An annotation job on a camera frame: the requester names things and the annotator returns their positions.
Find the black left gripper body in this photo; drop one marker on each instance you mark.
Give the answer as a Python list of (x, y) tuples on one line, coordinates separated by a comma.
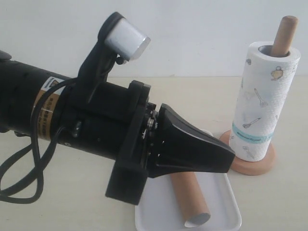
[(113, 124)]

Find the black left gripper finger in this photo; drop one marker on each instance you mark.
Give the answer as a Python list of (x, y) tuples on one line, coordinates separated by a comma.
[(181, 147)]

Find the brown cardboard tube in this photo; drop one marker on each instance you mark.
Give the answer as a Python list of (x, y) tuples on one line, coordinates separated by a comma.
[(190, 199)]

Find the white printed paper towel roll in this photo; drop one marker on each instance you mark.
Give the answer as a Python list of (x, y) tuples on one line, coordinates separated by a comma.
[(264, 87)]

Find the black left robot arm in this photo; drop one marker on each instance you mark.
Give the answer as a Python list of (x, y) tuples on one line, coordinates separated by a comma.
[(28, 97)]

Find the white rectangular tray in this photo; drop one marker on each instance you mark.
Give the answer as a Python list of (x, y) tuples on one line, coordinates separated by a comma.
[(158, 209)]

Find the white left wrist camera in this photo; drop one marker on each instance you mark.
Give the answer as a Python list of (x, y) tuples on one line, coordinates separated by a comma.
[(118, 41)]

